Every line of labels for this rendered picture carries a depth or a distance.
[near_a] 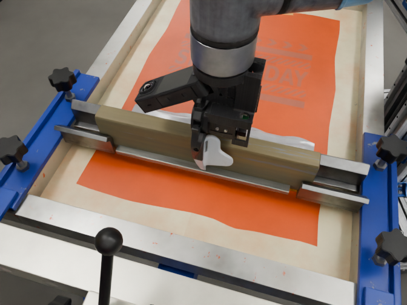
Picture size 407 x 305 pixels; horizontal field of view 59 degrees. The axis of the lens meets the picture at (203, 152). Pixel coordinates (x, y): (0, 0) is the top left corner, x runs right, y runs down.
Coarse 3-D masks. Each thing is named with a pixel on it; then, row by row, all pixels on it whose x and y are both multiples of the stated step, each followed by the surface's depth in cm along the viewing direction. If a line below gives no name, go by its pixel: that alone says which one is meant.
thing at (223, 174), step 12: (132, 156) 61; (144, 156) 60; (156, 156) 60; (180, 168) 60; (192, 168) 59; (216, 168) 59; (228, 180) 59; (240, 180) 58; (252, 180) 58; (264, 180) 58; (288, 192) 57
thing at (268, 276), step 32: (160, 0) 94; (128, 32) 81; (96, 64) 75; (96, 96) 72; (384, 128) 65; (32, 192) 58; (32, 224) 56; (64, 224) 54; (96, 224) 54; (128, 224) 54; (352, 224) 57; (160, 256) 51; (192, 256) 51; (224, 256) 51; (256, 256) 51; (352, 256) 54; (256, 288) 51; (288, 288) 48; (320, 288) 48; (352, 288) 48
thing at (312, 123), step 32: (288, 32) 87; (320, 32) 87; (320, 64) 80; (320, 96) 74; (288, 128) 69; (320, 128) 69; (224, 192) 61; (256, 192) 61; (256, 224) 58; (288, 224) 58
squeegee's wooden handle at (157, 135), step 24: (96, 120) 58; (120, 120) 57; (144, 120) 57; (168, 120) 57; (120, 144) 62; (144, 144) 60; (168, 144) 58; (264, 144) 54; (240, 168) 57; (264, 168) 56; (288, 168) 54; (312, 168) 52
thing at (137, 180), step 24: (168, 48) 83; (144, 72) 78; (96, 168) 64; (120, 168) 64; (144, 168) 64; (168, 168) 64; (120, 192) 61; (144, 192) 61; (168, 192) 61; (192, 192) 61
